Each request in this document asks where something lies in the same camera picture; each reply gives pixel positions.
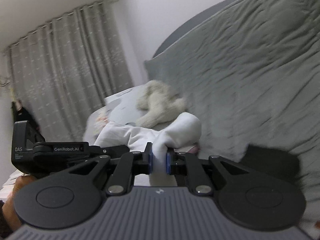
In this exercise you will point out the grey quilted headboard cover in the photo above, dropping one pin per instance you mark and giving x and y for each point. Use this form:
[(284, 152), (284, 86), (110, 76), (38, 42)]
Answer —
[(250, 67)]

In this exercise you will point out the dark grey headboard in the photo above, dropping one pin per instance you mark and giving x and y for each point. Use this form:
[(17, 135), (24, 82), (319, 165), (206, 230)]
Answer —
[(175, 37)]

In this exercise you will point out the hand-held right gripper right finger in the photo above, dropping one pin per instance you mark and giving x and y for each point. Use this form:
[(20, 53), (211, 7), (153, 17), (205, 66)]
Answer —
[(168, 162)]

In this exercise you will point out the person's left hand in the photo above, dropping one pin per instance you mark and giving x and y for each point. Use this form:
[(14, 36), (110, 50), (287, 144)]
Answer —
[(20, 183)]

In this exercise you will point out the dark hanging clothes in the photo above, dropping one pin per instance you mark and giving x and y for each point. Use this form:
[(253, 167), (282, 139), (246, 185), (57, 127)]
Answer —
[(27, 115)]

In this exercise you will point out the pink blanket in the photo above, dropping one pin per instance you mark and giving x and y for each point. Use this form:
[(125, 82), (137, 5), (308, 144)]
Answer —
[(193, 149)]

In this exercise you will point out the white garment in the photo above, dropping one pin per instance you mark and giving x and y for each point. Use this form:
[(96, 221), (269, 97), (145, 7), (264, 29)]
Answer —
[(180, 130)]

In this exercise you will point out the cream plush toy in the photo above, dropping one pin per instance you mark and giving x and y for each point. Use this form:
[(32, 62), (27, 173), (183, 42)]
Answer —
[(160, 100)]

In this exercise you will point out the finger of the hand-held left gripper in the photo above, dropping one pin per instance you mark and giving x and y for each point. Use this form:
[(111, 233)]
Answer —
[(110, 150)]

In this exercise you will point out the grey patterned curtain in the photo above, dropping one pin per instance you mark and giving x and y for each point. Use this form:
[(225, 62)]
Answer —
[(62, 67)]

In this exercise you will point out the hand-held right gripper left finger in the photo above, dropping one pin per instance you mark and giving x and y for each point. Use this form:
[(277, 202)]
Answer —
[(150, 158)]

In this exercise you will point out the grey printed duvet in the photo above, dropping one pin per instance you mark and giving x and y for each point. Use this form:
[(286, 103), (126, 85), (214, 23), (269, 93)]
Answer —
[(117, 107)]

